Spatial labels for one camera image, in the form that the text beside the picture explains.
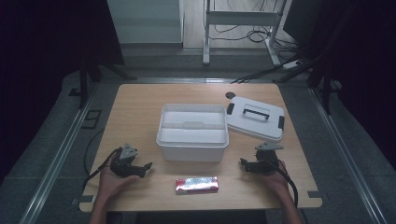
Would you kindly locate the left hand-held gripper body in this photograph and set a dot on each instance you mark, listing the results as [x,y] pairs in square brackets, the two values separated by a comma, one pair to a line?
[122,165]

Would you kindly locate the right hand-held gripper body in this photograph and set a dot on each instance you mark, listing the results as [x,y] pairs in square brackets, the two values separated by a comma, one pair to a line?
[264,158]

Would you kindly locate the white plastic storage box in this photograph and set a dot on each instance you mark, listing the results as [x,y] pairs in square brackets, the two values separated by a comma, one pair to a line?
[193,152]

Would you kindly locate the red and silver packet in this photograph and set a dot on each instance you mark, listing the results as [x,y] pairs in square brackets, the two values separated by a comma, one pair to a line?
[196,185]

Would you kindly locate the person's left hand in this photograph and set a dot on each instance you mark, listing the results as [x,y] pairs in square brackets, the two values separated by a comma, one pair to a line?
[113,184]

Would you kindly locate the person's right hand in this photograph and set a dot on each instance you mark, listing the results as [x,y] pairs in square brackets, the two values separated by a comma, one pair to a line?
[277,182]

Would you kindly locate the black floor socket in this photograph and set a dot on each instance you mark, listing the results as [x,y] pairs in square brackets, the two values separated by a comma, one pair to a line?
[91,119]

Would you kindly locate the black tripod legs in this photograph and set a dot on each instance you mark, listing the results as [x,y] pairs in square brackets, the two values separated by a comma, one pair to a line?
[264,73]

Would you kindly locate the black stand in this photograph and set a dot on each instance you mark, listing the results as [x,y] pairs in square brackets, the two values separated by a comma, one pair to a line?
[325,90]
[83,84]

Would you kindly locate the white power strip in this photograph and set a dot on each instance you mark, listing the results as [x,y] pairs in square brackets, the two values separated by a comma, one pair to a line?
[291,64]

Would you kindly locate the dark curtain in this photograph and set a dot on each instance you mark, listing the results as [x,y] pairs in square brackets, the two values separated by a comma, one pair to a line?
[367,77]
[46,62]

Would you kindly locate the dark monitor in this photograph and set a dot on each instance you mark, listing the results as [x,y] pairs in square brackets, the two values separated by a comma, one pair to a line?
[300,21]

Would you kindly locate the white metal stand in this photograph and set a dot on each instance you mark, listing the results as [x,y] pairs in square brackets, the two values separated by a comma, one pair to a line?
[239,18]

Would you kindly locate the white cabinet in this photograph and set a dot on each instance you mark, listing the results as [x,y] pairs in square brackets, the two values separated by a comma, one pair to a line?
[144,21]

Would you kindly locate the metal floor rail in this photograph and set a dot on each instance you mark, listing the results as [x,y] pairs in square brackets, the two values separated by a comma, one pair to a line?
[348,155]
[53,165]

